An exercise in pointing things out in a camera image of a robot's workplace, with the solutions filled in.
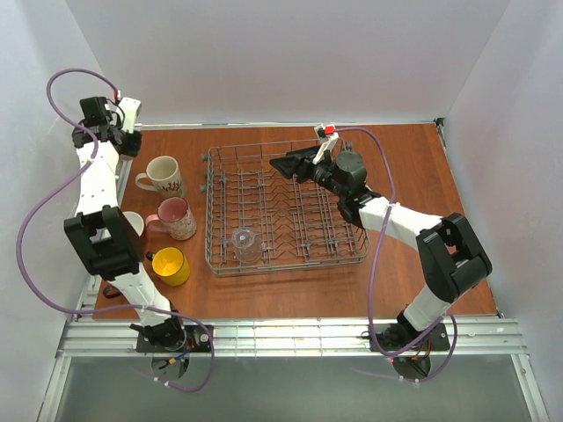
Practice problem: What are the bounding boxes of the tall cream decorated mug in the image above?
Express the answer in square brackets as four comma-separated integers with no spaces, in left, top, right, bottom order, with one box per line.
[135,156,186,199]

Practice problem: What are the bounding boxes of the dark red round mug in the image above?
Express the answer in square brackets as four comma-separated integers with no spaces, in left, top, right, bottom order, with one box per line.
[123,211,147,246]

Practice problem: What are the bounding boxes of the pink patterned mug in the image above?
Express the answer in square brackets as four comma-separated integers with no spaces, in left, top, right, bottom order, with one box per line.
[144,197,197,241]

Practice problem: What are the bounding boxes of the clear glass cup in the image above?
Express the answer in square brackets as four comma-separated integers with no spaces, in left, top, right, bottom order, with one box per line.
[231,227,263,264]

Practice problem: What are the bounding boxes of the yellow mug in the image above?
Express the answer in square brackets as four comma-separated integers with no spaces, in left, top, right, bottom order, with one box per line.
[146,247,191,287]

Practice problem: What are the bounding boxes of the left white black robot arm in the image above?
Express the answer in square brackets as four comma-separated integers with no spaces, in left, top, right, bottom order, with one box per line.
[63,97,186,351]

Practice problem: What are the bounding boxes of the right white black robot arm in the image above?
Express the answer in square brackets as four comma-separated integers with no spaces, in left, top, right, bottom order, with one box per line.
[270,147,493,357]

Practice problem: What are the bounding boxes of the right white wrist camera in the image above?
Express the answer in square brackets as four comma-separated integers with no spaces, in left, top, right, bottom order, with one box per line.
[312,124,339,164]

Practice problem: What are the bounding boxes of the grey wire dish rack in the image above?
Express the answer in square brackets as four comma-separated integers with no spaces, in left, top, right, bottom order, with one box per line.
[201,139,369,276]

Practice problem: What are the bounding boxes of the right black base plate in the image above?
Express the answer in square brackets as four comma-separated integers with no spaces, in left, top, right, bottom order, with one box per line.
[376,323,450,352]

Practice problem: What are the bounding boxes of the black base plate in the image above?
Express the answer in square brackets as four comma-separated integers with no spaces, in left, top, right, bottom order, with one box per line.
[376,323,450,352]
[134,325,214,354]

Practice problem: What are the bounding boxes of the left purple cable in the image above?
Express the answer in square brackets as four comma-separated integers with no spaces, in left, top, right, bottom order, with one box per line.
[16,69,216,393]

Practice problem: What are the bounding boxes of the purple cable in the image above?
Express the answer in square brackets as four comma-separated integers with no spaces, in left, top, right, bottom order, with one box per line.
[16,69,216,393]
[336,126,457,383]

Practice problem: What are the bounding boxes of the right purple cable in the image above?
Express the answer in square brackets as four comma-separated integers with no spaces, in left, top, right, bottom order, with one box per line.
[336,126,457,383]

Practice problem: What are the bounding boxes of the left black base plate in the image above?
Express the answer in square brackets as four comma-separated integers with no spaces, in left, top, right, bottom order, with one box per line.
[134,325,214,354]

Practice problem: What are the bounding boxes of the aluminium frame rail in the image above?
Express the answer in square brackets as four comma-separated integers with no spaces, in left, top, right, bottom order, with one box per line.
[58,316,528,358]

